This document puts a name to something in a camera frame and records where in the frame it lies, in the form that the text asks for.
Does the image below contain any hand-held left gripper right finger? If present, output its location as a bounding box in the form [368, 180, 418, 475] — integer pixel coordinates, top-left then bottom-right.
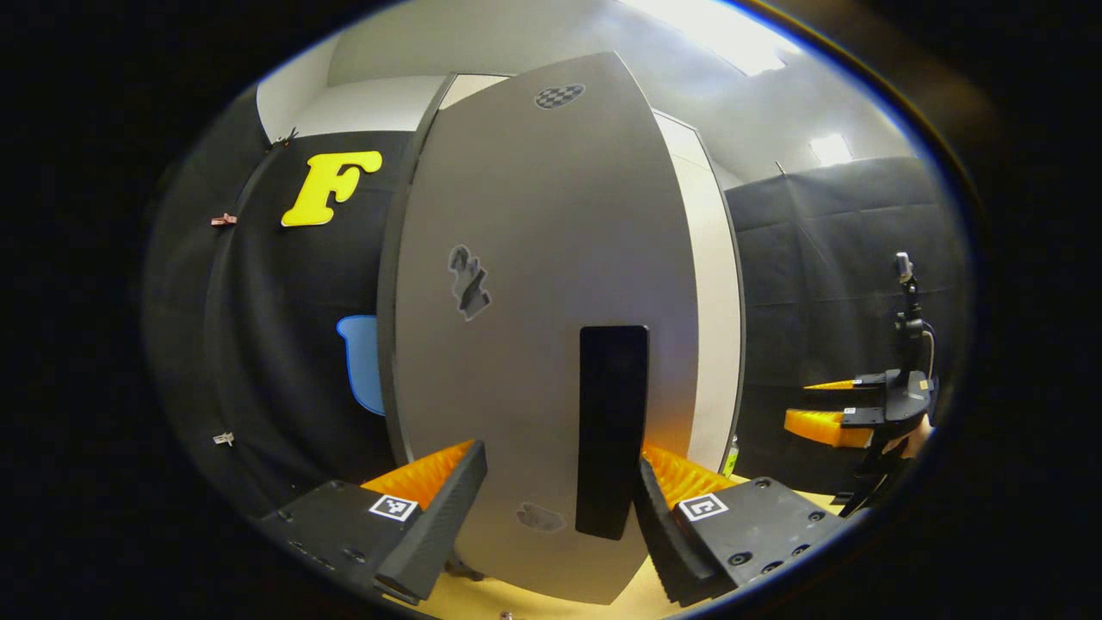
[637, 443, 849, 608]

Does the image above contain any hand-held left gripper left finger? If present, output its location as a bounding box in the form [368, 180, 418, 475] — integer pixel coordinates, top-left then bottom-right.
[258, 439, 488, 604]

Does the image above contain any white cabinet door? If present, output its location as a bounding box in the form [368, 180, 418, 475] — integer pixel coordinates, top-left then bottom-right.
[392, 50, 700, 605]
[652, 110, 746, 476]

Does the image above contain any white and grey shoe cabinet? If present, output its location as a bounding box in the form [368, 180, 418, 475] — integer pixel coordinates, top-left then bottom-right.
[376, 73, 517, 470]

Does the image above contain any black backdrop cloth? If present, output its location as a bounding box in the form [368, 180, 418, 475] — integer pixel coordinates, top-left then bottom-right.
[142, 86, 414, 518]
[726, 155, 969, 496]

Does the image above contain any small ceiling light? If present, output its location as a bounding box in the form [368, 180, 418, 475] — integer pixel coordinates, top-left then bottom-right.
[808, 133, 854, 168]

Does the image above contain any long ceiling light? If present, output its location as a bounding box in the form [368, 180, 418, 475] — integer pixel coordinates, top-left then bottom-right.
[620, 0, 803, 78]

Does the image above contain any black door handle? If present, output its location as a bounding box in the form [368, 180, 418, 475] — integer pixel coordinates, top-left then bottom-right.
[575, 325, 651, 542]

